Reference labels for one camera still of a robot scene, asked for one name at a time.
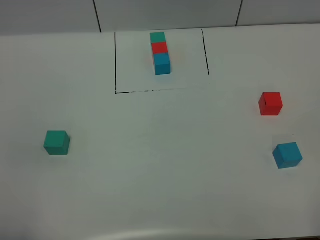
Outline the blue template block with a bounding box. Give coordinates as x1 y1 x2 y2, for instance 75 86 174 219
153 52 171 76

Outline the red template block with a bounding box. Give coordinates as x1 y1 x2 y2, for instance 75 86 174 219
151 41 168 55

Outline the green template block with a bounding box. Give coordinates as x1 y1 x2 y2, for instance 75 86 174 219
149 32 166 44

